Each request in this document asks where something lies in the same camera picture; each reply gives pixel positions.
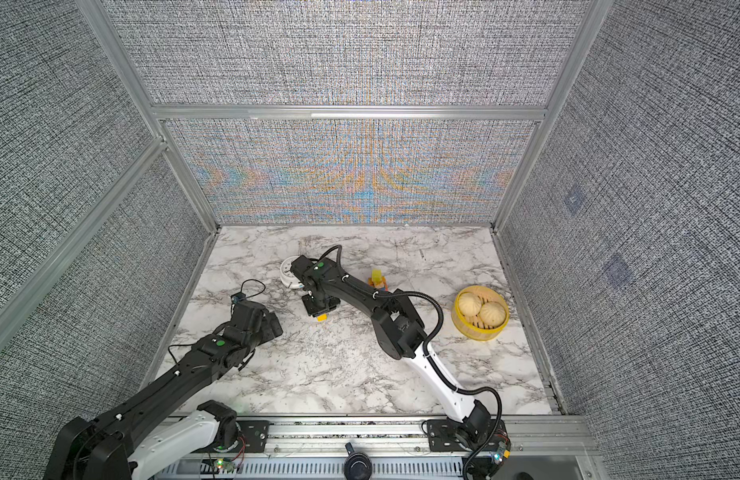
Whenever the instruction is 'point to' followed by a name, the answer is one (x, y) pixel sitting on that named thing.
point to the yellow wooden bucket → (472, 328)
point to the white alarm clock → (288, 277)
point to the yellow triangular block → (322, 317)
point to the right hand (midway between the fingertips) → (319, 310)
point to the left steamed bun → (470, 304)
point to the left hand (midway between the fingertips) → (267, 324)
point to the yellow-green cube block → (376, 275)
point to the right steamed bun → (492, 314)
